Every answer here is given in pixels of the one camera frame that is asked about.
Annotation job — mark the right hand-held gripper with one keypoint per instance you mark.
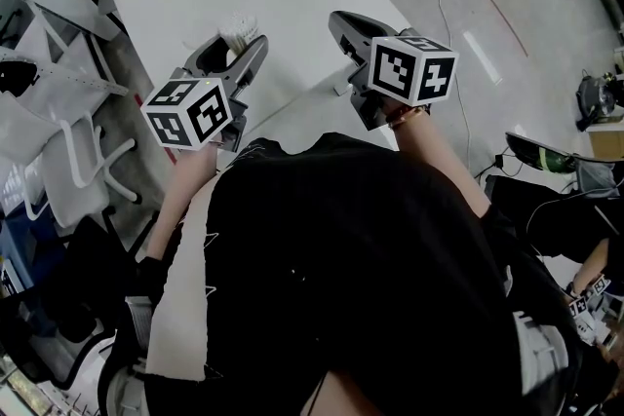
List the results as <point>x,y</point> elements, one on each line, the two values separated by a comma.
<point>409,73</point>

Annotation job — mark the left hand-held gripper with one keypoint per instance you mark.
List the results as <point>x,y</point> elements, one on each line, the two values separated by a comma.
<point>187,117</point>

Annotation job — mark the person's right forearm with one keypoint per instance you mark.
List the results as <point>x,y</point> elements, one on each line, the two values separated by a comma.
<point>439,161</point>

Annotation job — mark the person's left forearm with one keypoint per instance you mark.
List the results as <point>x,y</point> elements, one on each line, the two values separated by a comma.
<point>183,190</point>

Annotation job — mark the white metal storage rack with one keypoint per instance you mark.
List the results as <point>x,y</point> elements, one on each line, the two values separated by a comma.
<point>68,75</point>

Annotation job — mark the white office chair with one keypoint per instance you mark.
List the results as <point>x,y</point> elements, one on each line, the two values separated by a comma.
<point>68,165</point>

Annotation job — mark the person's black white shirt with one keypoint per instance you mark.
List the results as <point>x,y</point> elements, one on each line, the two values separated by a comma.
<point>341,248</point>

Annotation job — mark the wooden shelf cabinet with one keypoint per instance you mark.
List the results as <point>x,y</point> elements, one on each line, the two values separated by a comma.
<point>607,141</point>

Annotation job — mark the blue cabinet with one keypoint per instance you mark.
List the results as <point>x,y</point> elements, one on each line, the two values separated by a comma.
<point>19,243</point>

